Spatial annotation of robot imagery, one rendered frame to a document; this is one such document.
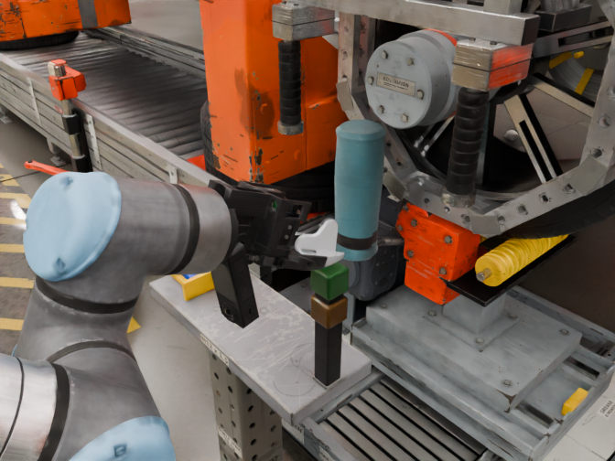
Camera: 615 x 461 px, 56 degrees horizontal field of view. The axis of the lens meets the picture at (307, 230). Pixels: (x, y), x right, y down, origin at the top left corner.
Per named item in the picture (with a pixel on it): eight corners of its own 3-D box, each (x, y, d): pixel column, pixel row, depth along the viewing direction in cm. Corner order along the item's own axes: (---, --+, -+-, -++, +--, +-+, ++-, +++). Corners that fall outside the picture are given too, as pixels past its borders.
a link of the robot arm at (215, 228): (185, 289, 54) (130, 251, 60) (223, 287, 58) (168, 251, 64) (210, 199, 53) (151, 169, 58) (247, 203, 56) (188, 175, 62)
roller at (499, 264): (573, 240, 118) (579, 215, 115) (491, 297, 101) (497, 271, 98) (546, 229, 121) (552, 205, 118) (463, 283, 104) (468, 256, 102)
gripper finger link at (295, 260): (334, 261, 68) (273, 253, 63) (330, 273, 69) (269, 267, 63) (312, 247, 72) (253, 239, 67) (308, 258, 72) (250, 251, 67)
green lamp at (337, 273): (350, 291, 79) (350, 267, 77) (329, 303, 77) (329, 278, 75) (329, 278, 82) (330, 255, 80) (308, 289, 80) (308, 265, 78)
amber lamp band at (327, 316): (348, 319, 82) (349, 296, 80) (328, 331, 80) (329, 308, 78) (329, 306, 85) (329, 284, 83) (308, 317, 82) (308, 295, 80)
